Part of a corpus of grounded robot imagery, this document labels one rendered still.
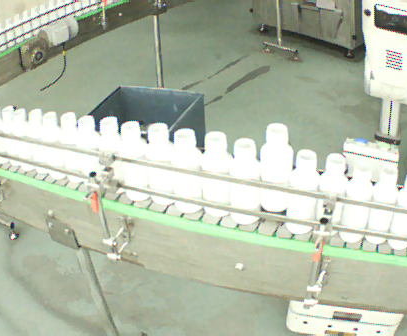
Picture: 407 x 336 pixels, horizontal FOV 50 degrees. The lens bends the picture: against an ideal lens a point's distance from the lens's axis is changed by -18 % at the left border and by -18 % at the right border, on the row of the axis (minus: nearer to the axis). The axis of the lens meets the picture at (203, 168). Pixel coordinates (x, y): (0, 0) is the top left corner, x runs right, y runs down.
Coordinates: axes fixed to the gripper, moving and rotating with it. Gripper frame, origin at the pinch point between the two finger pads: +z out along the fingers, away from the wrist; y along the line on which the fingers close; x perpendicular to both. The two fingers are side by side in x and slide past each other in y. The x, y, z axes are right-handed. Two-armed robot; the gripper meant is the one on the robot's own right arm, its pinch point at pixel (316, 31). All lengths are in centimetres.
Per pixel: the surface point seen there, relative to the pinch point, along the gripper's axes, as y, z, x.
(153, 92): -57, 24, 29
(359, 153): 15.2, 27.2, -16.8
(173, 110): -50, 29, 32
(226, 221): -9, 44, -26
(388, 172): 22.8, 28.5, -28.2
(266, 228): -1, 44, -26
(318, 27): -57, -58, 341
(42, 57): -144, 12, 63
